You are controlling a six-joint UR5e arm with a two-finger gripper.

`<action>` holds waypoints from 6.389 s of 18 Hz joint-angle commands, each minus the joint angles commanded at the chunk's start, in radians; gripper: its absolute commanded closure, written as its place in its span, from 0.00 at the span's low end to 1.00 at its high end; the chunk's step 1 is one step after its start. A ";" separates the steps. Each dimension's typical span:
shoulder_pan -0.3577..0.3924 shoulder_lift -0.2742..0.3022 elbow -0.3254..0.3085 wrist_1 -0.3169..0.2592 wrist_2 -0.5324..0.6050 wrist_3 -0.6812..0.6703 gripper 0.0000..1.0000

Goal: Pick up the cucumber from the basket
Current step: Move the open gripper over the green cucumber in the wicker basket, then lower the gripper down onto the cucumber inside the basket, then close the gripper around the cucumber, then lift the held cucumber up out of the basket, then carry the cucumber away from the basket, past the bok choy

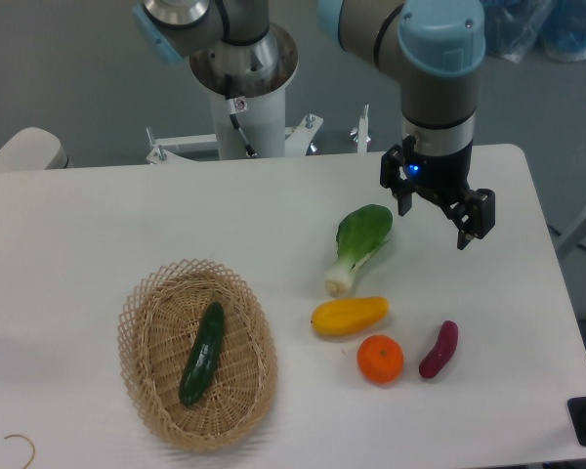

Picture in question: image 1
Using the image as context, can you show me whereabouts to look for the yellow papaya half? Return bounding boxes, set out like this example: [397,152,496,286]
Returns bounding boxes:
[311,296,390,336]

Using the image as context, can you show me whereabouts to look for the white chair back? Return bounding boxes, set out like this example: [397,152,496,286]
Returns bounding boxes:
[0,127,72,173]

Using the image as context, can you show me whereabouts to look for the green cucumber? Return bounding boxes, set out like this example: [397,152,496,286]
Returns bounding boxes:
[179,302,225,406]

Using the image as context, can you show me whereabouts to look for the blue plastic bags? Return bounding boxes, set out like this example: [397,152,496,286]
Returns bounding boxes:
[481,1,586,64]

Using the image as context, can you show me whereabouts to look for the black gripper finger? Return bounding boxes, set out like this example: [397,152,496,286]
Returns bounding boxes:
[444,189,495,250]
[380,135,416,216]

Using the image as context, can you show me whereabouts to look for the orange tangerine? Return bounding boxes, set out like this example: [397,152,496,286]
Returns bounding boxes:
[356,334,404,385]

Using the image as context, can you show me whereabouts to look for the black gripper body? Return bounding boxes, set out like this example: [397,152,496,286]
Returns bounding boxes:
[402,122,474,205]

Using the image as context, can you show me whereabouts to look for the green bok choy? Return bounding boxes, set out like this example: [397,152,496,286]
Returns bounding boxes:
[324,204,393,297]

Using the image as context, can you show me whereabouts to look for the woven wicker basket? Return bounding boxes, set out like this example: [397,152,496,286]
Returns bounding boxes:
[118,259,277,452]

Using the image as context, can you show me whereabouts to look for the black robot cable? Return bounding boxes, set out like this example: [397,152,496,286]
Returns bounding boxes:
[224,72,259,159]

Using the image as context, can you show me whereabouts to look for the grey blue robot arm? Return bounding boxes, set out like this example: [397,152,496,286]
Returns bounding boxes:
[133,1,495,248]

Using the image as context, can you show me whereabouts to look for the purple sweet potato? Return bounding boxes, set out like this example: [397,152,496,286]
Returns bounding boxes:
[419,320,459,379]

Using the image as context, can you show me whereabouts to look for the tan rubber band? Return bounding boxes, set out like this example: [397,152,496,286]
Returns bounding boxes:
[3,434,37,469]

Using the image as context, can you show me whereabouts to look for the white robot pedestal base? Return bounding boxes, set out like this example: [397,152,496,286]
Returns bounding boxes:
[145,95,372,165]

